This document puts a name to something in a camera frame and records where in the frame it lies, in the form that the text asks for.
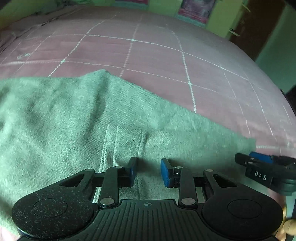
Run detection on person's right hand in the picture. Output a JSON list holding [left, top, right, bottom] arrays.
[[275, 206, 296, 241]]

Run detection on pink checked bedsheet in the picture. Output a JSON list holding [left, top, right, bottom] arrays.
[[0, 5, 296, 241]]

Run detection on wall poster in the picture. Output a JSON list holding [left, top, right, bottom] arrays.
[[178, 0, 216, 24], [116, 0, 149, 5]]

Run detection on right wall poster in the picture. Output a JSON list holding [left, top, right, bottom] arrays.
[[178, 0, 216, 24]]

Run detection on dark wooden door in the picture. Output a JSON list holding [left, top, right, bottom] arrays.
[[230, 1, 285, 60]]

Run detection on grey pants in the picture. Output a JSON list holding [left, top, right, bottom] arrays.
[[1, 70, 256, 234]]

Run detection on left wall poster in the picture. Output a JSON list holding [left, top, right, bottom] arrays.
[[116, 0, 149, 5]]

